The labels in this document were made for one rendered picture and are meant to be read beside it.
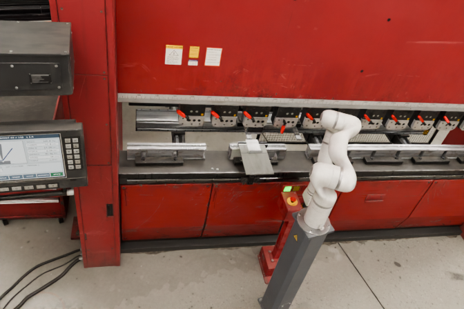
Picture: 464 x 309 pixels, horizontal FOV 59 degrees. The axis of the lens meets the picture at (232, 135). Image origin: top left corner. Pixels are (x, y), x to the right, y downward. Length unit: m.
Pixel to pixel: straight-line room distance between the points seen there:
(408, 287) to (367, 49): 2.03
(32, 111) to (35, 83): 1.24
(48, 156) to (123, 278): 1.50
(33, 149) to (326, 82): 1.62
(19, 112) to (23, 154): 1.05
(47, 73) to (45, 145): 0.35
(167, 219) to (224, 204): 0.42
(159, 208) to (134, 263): 0.56
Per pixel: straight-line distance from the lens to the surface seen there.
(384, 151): 3.20
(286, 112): 2.59
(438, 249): 4.17
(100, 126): 2.25
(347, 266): 3.62
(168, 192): 2.77
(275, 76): 2.41
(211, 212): 2.99
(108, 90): 2.11
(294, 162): 2.90
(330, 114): 2.36
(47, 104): 3.01
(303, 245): 2.45
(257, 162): 2.63
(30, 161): 1.97
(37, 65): 1.69
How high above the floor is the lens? 2.79
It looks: 40 degrees down
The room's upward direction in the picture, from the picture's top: 12 degrees clockwise
